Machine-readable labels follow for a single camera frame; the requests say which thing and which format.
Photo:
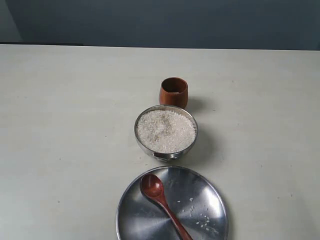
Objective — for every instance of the steel bowl of rice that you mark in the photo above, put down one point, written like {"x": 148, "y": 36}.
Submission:
{"x": 165, "y": 132}

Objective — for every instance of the round steel plate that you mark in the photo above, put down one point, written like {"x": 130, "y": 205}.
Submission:
{"x": 192, "y": 198}

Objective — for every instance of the brown wooden cup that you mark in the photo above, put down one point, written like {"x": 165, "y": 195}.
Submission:
{"x": 174, "y": 91}

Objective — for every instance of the dark red wooden spoon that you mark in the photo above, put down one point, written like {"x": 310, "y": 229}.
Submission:
{"x": 152, "y": 188}

